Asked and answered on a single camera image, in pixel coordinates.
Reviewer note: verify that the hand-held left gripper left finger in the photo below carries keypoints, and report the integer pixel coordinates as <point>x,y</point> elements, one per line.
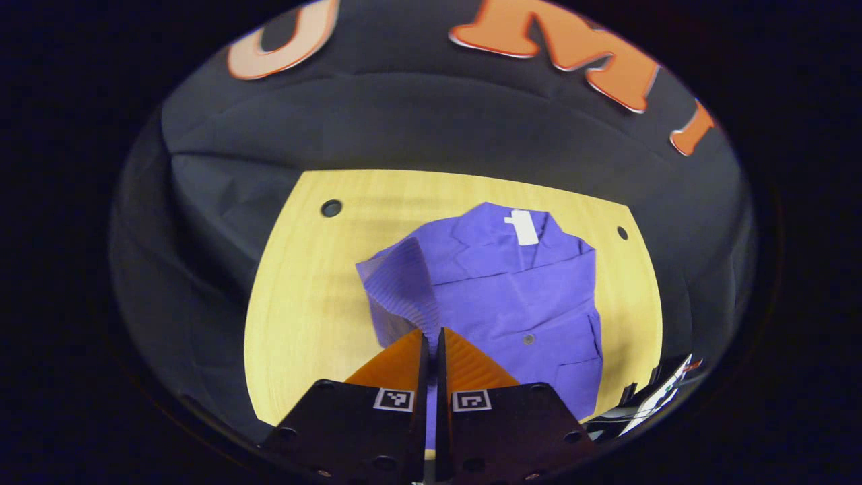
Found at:
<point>363,431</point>

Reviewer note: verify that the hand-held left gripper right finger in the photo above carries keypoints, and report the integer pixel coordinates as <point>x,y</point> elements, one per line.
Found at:
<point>505,431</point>

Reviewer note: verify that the white and black frame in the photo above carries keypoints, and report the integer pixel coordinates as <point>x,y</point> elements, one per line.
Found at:
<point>656,401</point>

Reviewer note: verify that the purple button shirt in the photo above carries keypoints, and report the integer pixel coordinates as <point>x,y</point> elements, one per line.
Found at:
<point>498,289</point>

